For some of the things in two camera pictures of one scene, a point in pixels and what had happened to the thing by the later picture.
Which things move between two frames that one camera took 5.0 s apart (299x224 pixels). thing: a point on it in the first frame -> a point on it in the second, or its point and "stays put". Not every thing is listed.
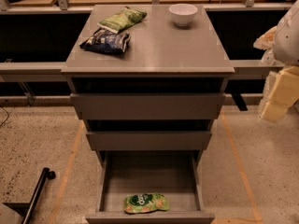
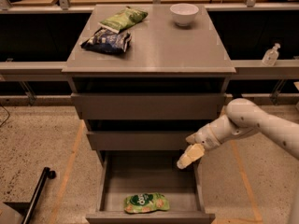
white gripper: [288, 39] -> [206, 135]
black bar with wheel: [46, 174] stays put
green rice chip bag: [145, 203] stays put
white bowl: [182, 14] stays put
